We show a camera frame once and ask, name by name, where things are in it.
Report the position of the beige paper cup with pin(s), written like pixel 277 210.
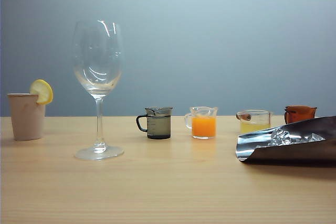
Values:
pixel 26 119

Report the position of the clear cup with orange juice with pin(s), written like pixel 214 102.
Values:
pixel 204 127

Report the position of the amber glass measuring cup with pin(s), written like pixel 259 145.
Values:
pixel 299 115

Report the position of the stainless steel ice scoop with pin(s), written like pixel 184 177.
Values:
pixel 288 153

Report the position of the smoked grey glass measuring cup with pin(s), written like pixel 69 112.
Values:
pixel 158 127

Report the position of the yellow lemon slice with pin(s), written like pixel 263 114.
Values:
pixel 42 90

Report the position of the clear ice cubes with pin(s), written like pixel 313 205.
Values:
pixel 282 136

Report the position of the tall clear wine glass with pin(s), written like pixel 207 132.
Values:
pixel 97 82

